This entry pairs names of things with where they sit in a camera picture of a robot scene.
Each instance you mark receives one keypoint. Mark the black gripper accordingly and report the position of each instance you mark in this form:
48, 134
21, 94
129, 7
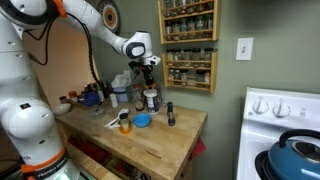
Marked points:
144, 68

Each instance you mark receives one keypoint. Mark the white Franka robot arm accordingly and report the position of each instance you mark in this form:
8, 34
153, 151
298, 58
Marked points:
23, 116

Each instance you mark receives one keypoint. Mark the small blue bowl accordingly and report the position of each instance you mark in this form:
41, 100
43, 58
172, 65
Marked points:
142, 120

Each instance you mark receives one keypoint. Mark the clear plastic bowl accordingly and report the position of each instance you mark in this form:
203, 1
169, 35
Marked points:
96, 112

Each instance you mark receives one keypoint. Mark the white ceramic bowl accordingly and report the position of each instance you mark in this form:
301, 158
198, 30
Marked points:
61, 109

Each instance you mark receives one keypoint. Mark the clear zip bag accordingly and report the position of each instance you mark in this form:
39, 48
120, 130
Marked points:
138, 96

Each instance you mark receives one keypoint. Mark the crumpled white plastic bag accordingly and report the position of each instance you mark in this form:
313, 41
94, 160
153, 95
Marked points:
120, 81

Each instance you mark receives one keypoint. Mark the small white bottle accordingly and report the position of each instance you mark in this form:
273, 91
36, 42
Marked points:
114, 100

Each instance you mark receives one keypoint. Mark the wooden spice rack with jars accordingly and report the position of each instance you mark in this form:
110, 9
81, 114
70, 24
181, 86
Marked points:
190, 71
188, 20

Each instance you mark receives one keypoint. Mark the black pepper grinder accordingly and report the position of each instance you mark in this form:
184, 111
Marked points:
171, 115

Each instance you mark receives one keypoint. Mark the small orange-lidded cup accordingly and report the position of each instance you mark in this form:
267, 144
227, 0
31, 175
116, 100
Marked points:
124, 120

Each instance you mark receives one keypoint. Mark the tall stainless steel grinder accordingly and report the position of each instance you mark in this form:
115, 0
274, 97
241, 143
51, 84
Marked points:
100, 93

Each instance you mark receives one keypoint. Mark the stacked dark blue bowls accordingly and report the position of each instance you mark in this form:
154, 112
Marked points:
91, 99

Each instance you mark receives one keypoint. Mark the red cloth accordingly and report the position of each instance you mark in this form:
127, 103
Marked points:
197, 149

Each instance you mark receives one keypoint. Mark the white electric stove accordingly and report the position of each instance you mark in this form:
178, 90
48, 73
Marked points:
260, 140

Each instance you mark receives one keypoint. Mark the decorative round wall plate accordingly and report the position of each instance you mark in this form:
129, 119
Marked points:
110, 15

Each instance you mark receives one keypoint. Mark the white light switch plate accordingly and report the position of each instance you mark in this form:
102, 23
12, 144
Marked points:
244, 49

